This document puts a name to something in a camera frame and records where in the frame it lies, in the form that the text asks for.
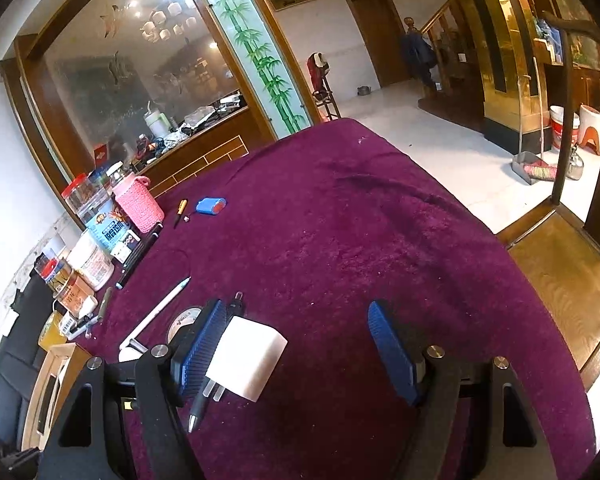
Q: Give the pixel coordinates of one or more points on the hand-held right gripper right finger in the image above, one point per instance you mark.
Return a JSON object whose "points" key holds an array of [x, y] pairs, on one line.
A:
{"points": [[390, 350]]}

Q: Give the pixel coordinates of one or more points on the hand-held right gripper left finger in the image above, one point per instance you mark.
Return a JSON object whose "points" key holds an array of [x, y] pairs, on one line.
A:
{"points": [[200, 355]]}

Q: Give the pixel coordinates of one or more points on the black tape roll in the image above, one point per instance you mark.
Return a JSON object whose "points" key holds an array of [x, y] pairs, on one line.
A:
{"points": [[182, 321]]}

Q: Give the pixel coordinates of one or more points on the white eraser block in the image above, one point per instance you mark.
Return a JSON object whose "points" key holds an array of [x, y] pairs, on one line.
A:
{"points": [[245, 355]]}

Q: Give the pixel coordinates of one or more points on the white pen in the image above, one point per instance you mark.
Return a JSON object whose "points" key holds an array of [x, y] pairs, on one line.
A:
{"points": [[155, 314]]}

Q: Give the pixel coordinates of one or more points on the cardboard box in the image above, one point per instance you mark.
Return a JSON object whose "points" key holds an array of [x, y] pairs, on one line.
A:
{"points": [[40, 395]]}

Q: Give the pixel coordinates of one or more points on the small black metal clip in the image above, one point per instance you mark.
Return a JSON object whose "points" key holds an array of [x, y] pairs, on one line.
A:
{"points": [[237, 303]]}

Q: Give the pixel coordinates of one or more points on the purple tablecloth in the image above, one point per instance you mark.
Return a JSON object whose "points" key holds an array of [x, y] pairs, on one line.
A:
{"points": [[330, 240]]}

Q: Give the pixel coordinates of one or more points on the orange label jar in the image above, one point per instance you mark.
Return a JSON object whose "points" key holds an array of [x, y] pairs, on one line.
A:
{"points": [[77, 297]]}

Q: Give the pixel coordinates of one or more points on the white plastic jar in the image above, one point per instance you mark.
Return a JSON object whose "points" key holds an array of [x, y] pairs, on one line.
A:
{"points": [[92, 262]]}

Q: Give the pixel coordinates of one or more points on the yellow black screwdriver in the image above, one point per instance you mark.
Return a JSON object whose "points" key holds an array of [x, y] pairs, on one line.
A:
{"points": [[180, 212]]}

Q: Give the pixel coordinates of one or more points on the blue lighter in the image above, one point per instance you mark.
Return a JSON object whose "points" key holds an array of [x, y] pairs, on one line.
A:
{"points": [[210, 205]]}

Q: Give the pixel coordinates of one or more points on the blue label can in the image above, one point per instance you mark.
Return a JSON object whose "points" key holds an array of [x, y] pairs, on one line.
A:
{"points": [[110, 232]]}

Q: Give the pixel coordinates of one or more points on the yellow packet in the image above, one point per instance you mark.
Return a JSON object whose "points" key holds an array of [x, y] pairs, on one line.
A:
{"points": [[50, 329]]}

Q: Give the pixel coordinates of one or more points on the pink knitted bottle sleeve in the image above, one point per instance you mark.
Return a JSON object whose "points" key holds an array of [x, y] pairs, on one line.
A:
{"points": [[137, 205]]}

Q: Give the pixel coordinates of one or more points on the small jar blue red lid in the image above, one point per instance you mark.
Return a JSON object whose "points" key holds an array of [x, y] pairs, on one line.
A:
{"points": [[54, 272]]}

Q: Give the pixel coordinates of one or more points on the wooden chair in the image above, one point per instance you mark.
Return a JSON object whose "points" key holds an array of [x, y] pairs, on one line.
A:
{"points": [[555, 270]]}

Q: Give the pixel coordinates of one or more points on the black sofa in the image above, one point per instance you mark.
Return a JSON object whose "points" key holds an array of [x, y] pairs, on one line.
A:
{"points": [[10, 360]]}

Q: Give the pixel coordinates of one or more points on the clear jar red lid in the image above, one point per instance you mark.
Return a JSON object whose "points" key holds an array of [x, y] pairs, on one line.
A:
{"points": [[82, 195]]}

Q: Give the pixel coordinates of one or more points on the glass jar silver lid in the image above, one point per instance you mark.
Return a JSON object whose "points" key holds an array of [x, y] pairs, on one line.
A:
{"points": [[116, 171]]}

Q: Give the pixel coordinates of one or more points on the metal dustpan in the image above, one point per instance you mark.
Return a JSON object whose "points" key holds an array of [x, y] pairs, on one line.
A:
{"points": [[520, 165]]}

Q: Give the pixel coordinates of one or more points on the red broom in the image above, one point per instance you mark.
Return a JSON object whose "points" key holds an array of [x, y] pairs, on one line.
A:
{"points": [[540, 172]]}

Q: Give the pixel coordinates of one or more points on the white thermos cup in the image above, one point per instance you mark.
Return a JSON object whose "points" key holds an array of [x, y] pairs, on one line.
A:
{"points": [[155, 122]]}

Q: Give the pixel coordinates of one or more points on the wooden staircase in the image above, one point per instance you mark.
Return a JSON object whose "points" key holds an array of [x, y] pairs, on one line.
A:
{"points": [[455, 85]]}

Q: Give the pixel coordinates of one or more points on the white red bucket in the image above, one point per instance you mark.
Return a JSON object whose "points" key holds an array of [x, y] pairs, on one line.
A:
{"points": [[562, 127]]}

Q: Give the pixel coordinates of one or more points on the red cloth bundle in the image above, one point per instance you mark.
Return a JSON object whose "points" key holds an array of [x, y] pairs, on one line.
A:
{"points": [[317, 72]]}

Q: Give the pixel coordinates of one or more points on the white orange stool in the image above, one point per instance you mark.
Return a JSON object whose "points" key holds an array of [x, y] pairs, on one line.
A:
{"points": [[591, 130]]}

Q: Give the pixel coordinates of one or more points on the wood framed glass partition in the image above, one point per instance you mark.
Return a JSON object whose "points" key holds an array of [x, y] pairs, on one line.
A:
{"points": [[130, 60]]}

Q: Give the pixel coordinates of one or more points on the bamboo print glass panel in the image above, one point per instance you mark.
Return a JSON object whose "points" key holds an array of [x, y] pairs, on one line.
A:
{"points": [[260, 55]]}

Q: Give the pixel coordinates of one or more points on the wooden door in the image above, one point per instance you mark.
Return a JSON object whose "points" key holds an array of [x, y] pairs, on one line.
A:
{"points": [[377, 40]]}

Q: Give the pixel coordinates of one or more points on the gold pillar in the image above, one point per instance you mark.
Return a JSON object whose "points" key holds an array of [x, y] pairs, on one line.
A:
{"points": [[505, 60]]}

